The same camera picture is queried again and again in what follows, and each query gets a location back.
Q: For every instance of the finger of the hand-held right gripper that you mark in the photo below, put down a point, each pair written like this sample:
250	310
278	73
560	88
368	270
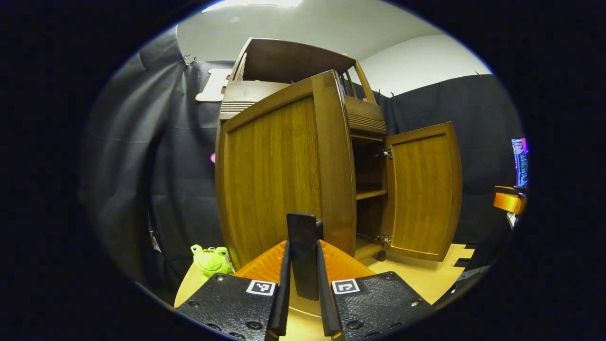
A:
509	201

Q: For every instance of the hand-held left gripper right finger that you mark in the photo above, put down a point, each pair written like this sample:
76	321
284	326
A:
326	308

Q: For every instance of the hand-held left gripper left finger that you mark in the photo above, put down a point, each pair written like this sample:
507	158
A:
283	303

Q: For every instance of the wooden shoe cabinet door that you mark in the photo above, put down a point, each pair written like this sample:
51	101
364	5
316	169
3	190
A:
421	189
270	180

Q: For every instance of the wooden double-door shoe cabinet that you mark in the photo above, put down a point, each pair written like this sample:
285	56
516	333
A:
293	61

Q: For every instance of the metal door hinge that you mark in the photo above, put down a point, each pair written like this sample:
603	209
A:
386	152
384	238

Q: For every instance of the computer monitor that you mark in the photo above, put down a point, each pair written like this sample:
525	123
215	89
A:
520	161

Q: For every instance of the green frog plush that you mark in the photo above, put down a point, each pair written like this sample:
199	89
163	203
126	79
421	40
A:
210	260

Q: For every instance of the wooden inner shelf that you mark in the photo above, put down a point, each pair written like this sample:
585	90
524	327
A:
371	194

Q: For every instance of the ceiling light panel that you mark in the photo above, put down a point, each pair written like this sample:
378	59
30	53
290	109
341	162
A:
251	4

